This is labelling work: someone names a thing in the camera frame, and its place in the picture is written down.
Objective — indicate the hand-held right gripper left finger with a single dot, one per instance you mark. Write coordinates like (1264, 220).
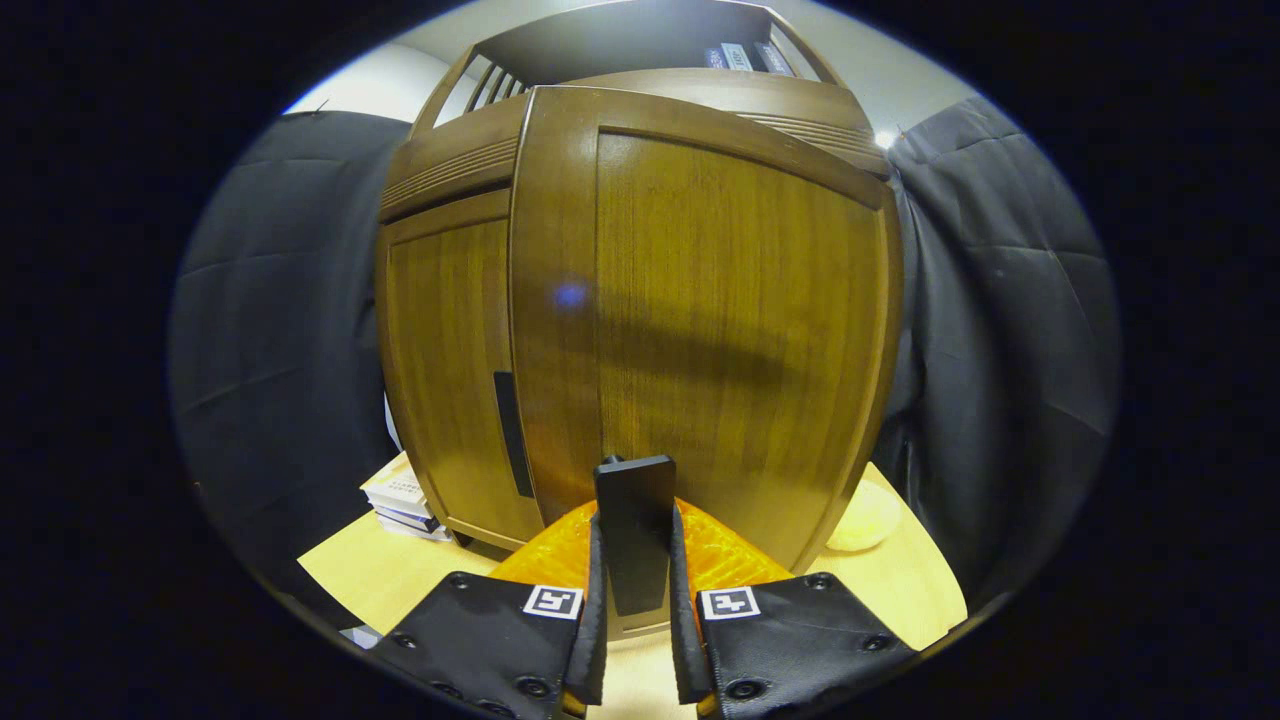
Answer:
(596, 640)

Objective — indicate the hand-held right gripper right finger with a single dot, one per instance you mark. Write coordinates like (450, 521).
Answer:
(682, 650)

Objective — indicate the wooden double-door shoe cabinet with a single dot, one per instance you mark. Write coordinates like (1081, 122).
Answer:
(450, 165)

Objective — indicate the wooden cabinet drawer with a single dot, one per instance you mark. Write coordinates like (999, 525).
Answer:
(470, 128)

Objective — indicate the stack of books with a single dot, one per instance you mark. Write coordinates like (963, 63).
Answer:
(400, 495)

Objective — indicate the dark blue book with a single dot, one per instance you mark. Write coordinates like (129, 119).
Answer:
(715, 58)

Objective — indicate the light grey book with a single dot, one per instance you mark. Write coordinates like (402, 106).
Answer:
(737, 56)

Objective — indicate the dark grey book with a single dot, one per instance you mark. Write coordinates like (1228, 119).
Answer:
(772, 58)

